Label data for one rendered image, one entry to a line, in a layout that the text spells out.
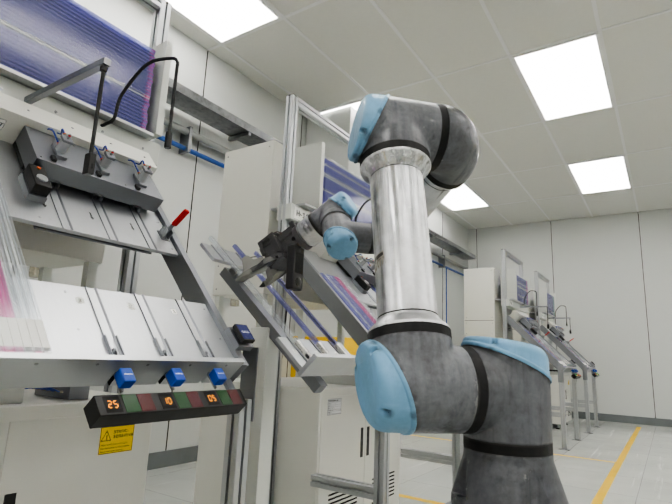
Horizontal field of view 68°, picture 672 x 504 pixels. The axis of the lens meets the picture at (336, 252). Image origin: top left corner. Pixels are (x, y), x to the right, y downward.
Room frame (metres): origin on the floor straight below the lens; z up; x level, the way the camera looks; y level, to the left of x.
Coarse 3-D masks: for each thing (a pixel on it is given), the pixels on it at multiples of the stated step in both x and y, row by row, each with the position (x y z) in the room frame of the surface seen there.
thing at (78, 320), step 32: (64, 288) 0.94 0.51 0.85; (96, 288) 1.00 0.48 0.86; (64, 320) 0.89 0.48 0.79; (96, 320) 0.95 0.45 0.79; (128, 320) 1.01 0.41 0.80; (160, 320) 1.08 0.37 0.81; (192, 320) 1.16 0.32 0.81; (64, 352) 0.85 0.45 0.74; (96, 352) 0.90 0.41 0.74; (128, 352) 0.95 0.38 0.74; (160, 352) 1.01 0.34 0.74; (192, 352) 1.08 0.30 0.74; (224, 352) 1.16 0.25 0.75
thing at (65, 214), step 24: (0, 144) 1.08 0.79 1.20; (0, 168) 1.03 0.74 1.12; (72, 192) 1.16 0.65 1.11; (24, 216) 0.99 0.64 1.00; (48, 216) 1.04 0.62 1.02; (72, 216) 1.10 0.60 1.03; (96, 216) 1.16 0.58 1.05; (120, 216) 1.23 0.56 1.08; (144, 216) 1.32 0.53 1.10; (96, 240) 1.17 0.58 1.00; (120, 240) 1.17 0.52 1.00; (144, 240) 1.24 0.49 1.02
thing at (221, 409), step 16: (224, 384) 1.16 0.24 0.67; (96, 400) 0.85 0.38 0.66; (96, 416) 0.84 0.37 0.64; (112, 416) 0.86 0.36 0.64; (128, 416) 0.89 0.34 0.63; (144, 416) 0.92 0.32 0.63; (160, 416) 0.95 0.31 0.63; (176, 416) 0.98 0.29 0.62; (192, 416) 1.02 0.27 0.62; (208, 416) 1.06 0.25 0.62
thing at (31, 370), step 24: (0, 360) 0.74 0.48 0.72; (24, 360) 0.77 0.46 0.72; (48, 360) 0.79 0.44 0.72; (72, 360) 0.83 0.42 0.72; (96, 360) 0.86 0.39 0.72; (120, 360) 0.90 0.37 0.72; (144, 360) 0.93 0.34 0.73; (168, 360) 0.98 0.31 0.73; (192, 360) 1.03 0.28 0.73; (216, 360) 1.08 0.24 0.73; (240, 360) 1.15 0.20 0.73; (0, 384) 0.78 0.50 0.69; (24, 384) 0.81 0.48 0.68; (48, 384) 0.84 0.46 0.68; (72, 384) 0.88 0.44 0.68; (96, 384) 0.91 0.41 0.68; (144, 384) 1.00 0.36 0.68
